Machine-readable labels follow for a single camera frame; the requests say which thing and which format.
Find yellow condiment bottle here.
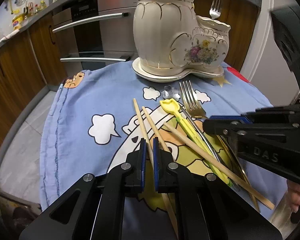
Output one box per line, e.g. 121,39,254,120
12,14,24,30

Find stainless built-in oven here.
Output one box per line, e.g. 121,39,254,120
52,0,138,75

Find right hand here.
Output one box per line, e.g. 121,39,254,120
287,180,300,213

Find cream ceramic double vase holder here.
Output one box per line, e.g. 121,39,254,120
132,0,231,83

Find silver fork in vase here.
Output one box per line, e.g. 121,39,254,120
209,0,223,20

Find wooden chopstick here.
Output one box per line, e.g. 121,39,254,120
132,97,179,239
164,122,275,210
142,106,170,152

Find gold fork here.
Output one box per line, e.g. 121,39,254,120
179,80,261,212

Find blue cartoon tablecloth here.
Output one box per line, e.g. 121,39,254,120
39,60,291,221

